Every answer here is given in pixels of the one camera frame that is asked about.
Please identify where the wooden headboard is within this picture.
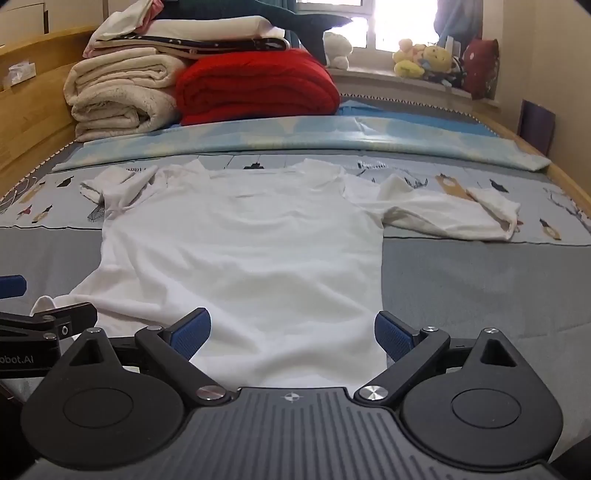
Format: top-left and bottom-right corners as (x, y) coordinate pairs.
(0, 25), (99, 197)

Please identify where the tissue pack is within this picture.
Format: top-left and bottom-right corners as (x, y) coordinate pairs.
(6, 62), (37, 91)

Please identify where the white plush toy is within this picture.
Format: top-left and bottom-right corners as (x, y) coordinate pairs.
(322, 31), (354, 70)

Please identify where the purple board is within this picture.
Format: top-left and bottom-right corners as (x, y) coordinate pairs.
(518, 99), (557, 158)

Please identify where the red cushion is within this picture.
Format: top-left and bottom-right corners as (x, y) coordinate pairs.
(463, 38), (500, 100)

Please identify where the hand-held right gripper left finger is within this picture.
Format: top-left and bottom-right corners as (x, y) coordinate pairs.
(60, 308), (238, 407)

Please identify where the cream fleece blanket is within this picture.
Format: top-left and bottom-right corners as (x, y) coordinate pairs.
(64, 54), (186, 143)

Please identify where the blue curtain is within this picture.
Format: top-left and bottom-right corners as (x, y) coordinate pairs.
(434, 0), (484, 61)

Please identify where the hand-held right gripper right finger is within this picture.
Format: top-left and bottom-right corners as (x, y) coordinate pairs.
(353, 311), (527, 407)

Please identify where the white t-shirt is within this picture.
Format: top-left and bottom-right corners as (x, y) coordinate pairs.
(30, 158), (522, 391)

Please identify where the yellow plush toy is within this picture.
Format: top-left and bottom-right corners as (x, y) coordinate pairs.
(421, 44), (462, 77)
(392, 39), (424, 78)

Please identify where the wooden bed rail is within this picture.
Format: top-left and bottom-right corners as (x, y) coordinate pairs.
(475, 108), (591, 219)

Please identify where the pink folded cloth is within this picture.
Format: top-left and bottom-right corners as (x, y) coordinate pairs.
(83, 41), (162, 59)

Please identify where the dark printed folded cloth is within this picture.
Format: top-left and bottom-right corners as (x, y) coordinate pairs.
(131, 34), (291, 62)

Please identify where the grey printed bed sheet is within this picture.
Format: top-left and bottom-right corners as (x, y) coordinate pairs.
(0, 95), (591, 416)

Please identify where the light blue quilt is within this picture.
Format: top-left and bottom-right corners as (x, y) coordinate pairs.
(55, 98), (553, 174)

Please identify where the white crumpled garment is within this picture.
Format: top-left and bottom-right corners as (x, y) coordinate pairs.
(92, 0), (163, 40)

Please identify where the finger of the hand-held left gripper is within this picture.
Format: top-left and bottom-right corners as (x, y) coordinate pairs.
(0, 275), (27, 297)
(0, 302), (99, 343)

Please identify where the window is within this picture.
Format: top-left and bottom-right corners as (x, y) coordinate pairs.
(295, 0), (446, 52)

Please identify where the red knitted blanket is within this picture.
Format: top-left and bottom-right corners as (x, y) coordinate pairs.
(174, 48), (341, 127)

